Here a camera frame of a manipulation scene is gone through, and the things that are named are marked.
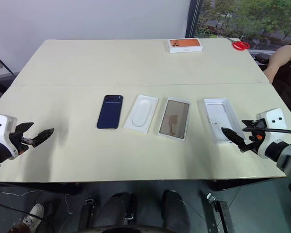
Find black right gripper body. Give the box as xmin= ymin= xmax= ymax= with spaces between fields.
xmin=239 ymin=120 xmax=267 ymax=153

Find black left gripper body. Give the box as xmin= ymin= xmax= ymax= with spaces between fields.
xmin=9 ymin=131 xmax=34 ymax=155

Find white sneaker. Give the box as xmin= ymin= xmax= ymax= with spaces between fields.
xmin=22 ymin=203 xmax=45 ymax=229

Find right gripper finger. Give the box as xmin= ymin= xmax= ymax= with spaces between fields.
xmin=221 ymin=127 xmax=247 ymax=153
xmin=241 ymin=119 xmax=257 ymax=133

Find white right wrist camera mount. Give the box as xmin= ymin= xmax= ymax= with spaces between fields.
xmin=256 ymin=108 xmax=288 ymax=160

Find dark blue smartphone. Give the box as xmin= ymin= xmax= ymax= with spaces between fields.
xmin=96 ymin=94 xmax=124 ymax=130

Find orange phone box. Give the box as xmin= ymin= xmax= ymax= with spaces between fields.
xmin=168 ymin=38 xmax=205 ymax=54

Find white moulded tray insert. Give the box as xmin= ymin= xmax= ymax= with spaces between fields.
xmin=123 ymin=94 xmax=159 ymax=134

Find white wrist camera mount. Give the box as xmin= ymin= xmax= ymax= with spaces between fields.
xmin=256 ymin=108 xmax=288 ymax=160
xmin=0 ymin=113 xmax=18 ymax=160

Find dark window frame post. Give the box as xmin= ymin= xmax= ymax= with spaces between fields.
xmin=185 ymin=0 xmax=201 ymax=39

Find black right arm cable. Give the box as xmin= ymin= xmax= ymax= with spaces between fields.
xmin=253 ymin=127 xmax=291 ymax=137

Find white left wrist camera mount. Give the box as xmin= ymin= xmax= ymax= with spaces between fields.
xmin=0 ymin=113 xmax=18 ymax=160

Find dark table frame bar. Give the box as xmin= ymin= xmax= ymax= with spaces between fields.
xmin=0 ymin=181 xmax=83 ymax=196

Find red handled scissors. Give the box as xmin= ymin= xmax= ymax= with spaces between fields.
xmin=225 ymin=36 xmax=251 ymax=51

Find person black clothed torso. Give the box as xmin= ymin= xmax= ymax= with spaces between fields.
xmin=271 ymin=43 xmax=291 ymax=124

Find metal stand with caster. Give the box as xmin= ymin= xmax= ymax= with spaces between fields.
xmin=205 ymin=192 xmax=235 ymax=233

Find white phone box base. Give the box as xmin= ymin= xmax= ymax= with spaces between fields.
xmin=157 ymin=97 xmax=192 ymax=141

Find white phone box bottom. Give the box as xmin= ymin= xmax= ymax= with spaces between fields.
xmin=203 ymin=98 xmax=246 ymax=146

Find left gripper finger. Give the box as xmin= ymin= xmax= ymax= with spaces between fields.
xmin=30 ymin=128 xmax=55 ymax=148
xmin=15 ymin=122 xmax=35 ymax=135

